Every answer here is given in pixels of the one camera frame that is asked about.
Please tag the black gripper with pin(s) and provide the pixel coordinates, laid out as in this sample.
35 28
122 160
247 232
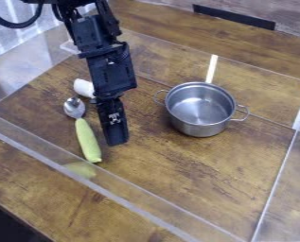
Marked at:
113 77

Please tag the green handled metal spoon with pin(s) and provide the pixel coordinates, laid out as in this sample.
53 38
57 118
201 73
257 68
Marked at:
74 110

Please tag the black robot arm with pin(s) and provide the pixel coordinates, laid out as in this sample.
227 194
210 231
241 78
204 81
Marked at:
94 30

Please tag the toy mushroom brown cap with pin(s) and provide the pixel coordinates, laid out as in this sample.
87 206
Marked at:
83 88

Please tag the small steel pot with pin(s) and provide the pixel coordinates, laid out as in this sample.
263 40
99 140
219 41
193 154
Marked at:
200 108

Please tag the clear acrylic triangle stand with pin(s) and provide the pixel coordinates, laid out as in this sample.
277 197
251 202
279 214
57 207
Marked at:
67 46

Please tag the clear acrylic front barrier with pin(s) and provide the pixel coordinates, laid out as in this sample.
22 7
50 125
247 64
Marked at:
160 211

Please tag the black strip on table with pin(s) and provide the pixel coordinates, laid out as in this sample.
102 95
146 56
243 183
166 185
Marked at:
235 17

